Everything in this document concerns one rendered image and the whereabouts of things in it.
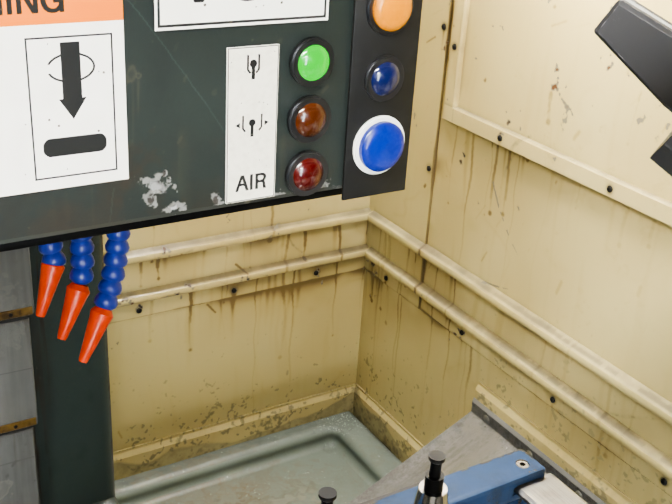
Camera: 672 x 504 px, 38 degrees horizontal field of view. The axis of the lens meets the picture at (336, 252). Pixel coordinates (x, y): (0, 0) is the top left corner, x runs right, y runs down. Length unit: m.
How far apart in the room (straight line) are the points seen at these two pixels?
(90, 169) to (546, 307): 1.16
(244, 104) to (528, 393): 1.20
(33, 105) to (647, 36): 0.29
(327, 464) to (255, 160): 1.56
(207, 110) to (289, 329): 1.47
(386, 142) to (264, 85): 0.09
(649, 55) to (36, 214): 0.31
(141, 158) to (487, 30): 1.13
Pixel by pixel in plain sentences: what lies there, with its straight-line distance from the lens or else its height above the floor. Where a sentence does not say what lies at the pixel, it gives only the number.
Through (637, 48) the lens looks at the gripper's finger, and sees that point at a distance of 0.50.
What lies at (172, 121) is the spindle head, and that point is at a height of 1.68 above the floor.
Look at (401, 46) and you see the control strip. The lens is 0.56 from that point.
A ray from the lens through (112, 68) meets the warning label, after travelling 0.49.
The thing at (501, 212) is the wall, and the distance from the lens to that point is 1.62.
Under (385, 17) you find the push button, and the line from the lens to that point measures 0.54.
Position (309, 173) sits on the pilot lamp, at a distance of 0.54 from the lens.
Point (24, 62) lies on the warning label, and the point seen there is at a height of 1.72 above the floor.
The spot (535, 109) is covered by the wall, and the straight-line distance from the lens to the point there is 1.51.
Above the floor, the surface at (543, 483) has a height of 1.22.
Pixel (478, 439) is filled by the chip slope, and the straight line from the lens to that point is 1.74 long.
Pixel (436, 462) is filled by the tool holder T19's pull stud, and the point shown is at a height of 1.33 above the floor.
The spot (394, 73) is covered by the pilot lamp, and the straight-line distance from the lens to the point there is 0.56.
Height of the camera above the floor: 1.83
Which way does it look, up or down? 25 degrees down
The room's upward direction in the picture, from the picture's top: 4 degrees clockwise
